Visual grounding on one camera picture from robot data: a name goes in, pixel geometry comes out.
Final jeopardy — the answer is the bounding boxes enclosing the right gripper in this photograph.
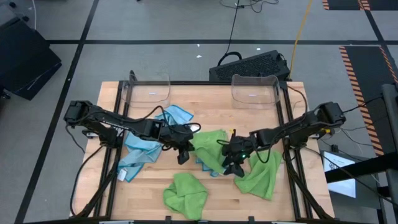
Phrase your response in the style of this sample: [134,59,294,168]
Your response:
[221,136,254,179]

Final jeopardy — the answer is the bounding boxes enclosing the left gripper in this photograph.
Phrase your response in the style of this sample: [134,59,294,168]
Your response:
[160,123,195,166]

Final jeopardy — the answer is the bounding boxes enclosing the green microfiber towel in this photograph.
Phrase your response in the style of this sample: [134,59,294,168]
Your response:
[188,129,229,175]
[162,172,208,221]
[233,149,283,202]

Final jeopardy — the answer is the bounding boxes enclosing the blue microfiber towel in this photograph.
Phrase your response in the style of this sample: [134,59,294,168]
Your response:
[154,104,194,133]
[117,130,163,184]
[195,156,220,178]

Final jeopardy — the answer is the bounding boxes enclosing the clear plastic basket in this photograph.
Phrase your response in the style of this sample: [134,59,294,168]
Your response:
[231,73,281,110]
[122,72,172,109]

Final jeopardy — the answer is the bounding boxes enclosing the black perforated computer case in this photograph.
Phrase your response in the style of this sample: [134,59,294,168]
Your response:
[208,49,292,82]

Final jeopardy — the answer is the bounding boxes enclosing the black metal beam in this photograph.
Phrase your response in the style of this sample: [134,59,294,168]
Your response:
[325,151,398,184]

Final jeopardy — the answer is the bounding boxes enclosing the black mat with orange stripes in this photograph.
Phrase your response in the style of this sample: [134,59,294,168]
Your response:
[322,0,398,12]
[338,45,398,157]

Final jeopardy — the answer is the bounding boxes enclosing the black equipment case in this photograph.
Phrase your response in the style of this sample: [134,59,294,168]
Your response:
[0,17,63,102]

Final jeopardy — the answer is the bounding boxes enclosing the black cable with loop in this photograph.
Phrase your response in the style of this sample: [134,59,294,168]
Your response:
[216,0,244,67]

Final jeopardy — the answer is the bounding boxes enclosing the black floor cable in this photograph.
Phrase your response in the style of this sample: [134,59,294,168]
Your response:
[341,95,384,113]

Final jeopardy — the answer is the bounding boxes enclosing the grey metal post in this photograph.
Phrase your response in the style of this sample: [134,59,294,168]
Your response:
[381,83,398,208]

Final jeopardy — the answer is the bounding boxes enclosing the yellow power cable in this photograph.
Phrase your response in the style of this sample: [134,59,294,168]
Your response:
[288,0,314,81]

